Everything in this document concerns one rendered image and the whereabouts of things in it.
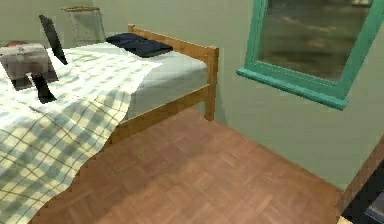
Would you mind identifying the dark blue pillow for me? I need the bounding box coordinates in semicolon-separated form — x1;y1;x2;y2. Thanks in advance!
105;32;174;59

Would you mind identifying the wooden bed with checked blanket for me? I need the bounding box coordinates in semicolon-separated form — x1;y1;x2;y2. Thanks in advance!
0;23;220;224

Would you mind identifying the green framed window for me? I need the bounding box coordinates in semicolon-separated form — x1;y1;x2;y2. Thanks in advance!
236;0;384;111

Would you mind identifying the grey brown box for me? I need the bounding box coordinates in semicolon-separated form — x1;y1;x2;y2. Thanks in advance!
0;42;60;92

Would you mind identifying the white wire laundry basket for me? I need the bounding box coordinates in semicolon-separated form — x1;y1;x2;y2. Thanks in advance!
60;5;107;49

